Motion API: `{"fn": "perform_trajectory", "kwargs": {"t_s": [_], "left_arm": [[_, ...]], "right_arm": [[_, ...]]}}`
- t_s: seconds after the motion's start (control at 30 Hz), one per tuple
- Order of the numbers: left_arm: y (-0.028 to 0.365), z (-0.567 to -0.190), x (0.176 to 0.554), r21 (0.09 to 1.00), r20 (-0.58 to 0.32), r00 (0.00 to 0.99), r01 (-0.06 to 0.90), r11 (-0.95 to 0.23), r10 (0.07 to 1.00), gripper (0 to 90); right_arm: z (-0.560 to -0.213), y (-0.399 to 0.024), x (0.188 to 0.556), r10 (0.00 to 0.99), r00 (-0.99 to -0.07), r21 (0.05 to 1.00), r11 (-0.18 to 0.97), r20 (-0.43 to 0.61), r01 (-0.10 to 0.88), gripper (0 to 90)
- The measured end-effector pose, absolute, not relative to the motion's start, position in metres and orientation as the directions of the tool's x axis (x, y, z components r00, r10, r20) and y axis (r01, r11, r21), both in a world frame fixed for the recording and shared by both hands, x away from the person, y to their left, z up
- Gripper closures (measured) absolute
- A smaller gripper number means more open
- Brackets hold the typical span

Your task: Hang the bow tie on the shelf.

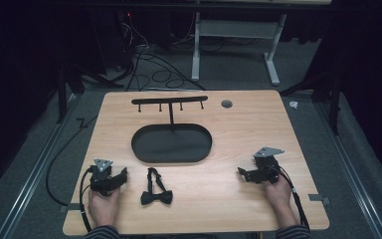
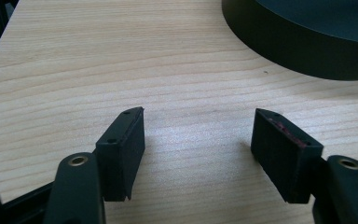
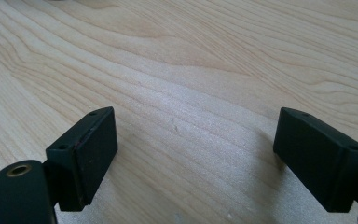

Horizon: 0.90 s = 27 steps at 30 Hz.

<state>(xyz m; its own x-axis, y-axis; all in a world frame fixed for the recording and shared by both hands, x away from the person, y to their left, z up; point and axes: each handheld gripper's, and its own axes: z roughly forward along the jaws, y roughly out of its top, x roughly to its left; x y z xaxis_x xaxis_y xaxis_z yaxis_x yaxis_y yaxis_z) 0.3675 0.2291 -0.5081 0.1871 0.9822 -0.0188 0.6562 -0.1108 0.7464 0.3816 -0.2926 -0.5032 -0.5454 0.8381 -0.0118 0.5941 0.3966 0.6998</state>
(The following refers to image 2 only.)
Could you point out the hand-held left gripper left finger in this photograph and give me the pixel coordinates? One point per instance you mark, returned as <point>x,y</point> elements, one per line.
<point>118,158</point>

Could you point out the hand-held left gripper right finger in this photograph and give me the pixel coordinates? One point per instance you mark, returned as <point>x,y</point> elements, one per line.
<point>292,161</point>

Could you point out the round dark green container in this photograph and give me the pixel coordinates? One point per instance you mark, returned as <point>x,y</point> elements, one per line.
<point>310,37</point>

